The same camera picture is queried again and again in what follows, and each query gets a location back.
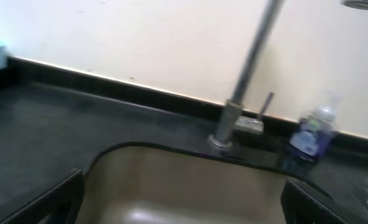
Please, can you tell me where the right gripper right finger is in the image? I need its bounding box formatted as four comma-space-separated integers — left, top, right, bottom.
280, 179, 352, 224

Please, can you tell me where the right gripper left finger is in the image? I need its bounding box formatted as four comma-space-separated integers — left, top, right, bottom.
0, 169, 86, 224

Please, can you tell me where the blue soap bottle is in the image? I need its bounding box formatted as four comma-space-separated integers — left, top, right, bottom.
285, 91, 343, 167

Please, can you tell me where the steel tap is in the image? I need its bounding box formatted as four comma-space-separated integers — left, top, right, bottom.
207, 0, 368, 151

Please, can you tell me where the steel sink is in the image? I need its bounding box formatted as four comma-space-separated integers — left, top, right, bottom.
75, 142, 333, 224

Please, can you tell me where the black tray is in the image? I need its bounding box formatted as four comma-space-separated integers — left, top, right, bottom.
0, 55, 19, 94

